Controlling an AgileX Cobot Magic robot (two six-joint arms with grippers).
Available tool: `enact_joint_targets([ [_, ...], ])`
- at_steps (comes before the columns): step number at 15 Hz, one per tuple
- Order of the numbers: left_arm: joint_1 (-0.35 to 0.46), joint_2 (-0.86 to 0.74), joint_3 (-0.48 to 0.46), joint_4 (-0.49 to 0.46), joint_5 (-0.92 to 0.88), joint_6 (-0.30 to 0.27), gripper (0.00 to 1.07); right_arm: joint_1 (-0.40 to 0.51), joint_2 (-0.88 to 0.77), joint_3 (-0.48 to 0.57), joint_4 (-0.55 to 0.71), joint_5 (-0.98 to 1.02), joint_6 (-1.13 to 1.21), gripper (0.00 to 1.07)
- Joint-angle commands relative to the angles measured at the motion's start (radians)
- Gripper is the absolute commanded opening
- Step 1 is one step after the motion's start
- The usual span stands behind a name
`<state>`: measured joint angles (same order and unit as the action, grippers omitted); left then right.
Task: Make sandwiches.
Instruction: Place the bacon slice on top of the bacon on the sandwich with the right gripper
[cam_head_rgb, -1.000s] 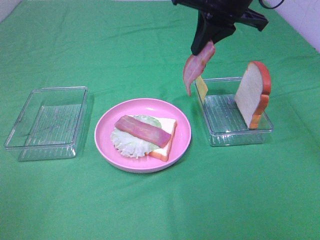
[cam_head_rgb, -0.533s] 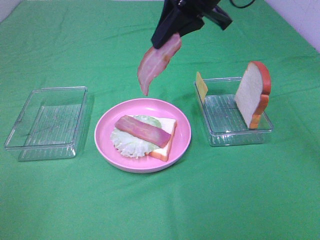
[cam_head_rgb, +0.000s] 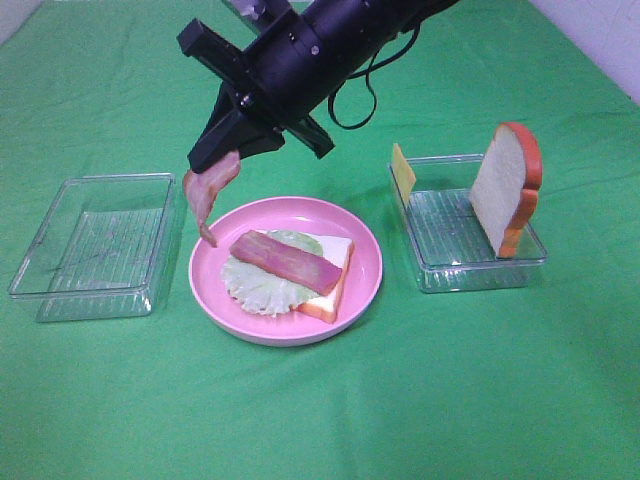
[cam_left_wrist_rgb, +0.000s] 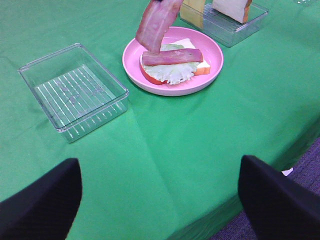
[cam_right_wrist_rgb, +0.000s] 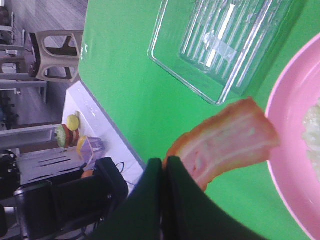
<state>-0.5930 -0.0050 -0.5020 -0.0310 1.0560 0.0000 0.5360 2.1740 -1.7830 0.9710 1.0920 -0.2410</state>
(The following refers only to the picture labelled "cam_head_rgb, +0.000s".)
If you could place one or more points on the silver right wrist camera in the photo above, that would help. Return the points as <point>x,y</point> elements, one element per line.
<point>254,10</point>

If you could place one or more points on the pink round plate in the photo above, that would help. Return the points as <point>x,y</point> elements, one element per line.
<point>306,214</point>

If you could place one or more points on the clear plastic container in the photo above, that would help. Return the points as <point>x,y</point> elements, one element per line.
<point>446,244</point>
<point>105,249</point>

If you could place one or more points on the left clear plastic container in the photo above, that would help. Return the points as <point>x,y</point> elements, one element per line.
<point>105,249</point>

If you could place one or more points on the bacon strip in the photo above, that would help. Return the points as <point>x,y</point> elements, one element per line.
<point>319,273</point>
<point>201,190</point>

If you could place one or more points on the yellow cheese slice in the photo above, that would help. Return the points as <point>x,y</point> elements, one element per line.
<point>403,173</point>

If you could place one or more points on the green lettuce leaf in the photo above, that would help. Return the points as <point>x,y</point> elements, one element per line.
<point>260,292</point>

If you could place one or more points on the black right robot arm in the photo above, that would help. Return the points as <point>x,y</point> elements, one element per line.
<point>411,13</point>

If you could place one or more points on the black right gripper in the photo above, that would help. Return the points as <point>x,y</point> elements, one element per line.
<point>273,85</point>

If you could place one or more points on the right clear plastic container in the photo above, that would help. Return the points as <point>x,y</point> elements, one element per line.
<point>446,244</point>

